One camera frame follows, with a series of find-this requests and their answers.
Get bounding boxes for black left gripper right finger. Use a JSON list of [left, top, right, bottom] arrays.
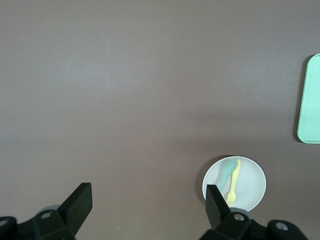
[[199, 184, 270, 240]]

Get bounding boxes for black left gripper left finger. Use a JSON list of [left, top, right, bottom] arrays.
[[18, 182, 93, 240]]

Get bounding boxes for yellow plastic fork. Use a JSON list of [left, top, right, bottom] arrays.
[[226, 159, 242, 207]]

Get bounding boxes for round white plate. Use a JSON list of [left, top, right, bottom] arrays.
[[202, 155, 267, 212]]

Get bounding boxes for teal plastic spoon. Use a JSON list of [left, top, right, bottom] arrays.
[[218, 160, 238, 198]]

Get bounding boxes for light green rectangular tray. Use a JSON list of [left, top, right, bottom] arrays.
[[296, 53, 320, 145]]

